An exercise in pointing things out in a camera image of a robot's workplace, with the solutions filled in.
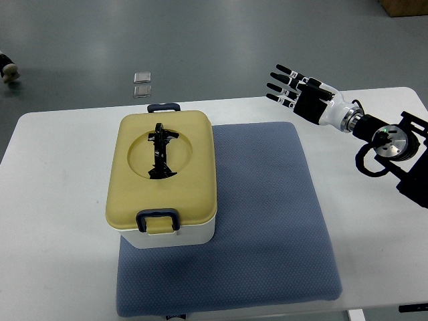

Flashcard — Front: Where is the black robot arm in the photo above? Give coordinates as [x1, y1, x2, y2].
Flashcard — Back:
[348, 100, 427, 208]

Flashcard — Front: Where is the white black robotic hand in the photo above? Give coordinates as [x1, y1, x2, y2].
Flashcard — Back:
[266, 64, 363, 132]

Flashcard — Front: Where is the blue padded mat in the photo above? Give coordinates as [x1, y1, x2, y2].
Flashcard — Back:
[116, 122, 342, 317]

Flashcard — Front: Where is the black table control panel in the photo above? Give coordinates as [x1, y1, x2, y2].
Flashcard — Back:
[399, 303, 428, 313]

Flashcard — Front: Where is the white storage box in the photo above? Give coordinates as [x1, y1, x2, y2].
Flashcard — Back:
[118, 216, 215, 249]

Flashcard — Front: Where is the brown cardboard box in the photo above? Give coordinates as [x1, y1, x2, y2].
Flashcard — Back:
[379, 0, 427, 17]

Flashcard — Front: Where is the upper metal floor plate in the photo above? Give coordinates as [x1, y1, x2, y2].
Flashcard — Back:
[133, 72, 151, 84]

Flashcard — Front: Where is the yellow box lid black handle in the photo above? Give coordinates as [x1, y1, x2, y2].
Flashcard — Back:
[106, 110, 217, 233]

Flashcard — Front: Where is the black white shoe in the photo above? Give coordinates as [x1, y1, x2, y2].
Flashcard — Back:
[0, 52, 20, 84]

